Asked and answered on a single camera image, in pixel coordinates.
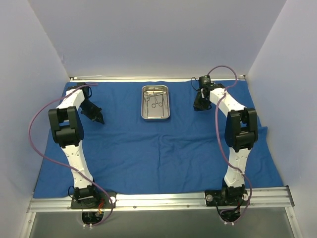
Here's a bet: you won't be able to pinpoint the aluminium front rail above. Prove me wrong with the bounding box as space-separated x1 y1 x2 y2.
27 186 295 213

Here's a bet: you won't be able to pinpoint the steel forceps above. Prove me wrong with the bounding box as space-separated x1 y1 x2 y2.
151 88 163 108

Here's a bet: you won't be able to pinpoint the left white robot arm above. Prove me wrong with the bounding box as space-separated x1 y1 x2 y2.
48 83 105 208

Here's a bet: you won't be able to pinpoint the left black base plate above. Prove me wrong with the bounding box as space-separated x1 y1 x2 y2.
70 192 117 209

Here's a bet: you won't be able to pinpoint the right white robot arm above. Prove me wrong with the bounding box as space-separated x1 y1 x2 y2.
194 82 258 205

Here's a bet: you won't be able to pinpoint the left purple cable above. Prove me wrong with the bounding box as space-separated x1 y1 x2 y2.
27 83 116 226

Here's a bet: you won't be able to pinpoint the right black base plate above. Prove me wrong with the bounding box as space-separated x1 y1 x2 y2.
204 190 249 207

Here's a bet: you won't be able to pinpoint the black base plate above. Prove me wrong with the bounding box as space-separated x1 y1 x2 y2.
204 190 249 207
70 192 117 209

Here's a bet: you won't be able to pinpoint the steel instrument tray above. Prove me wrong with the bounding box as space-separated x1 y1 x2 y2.
141 85 170 120

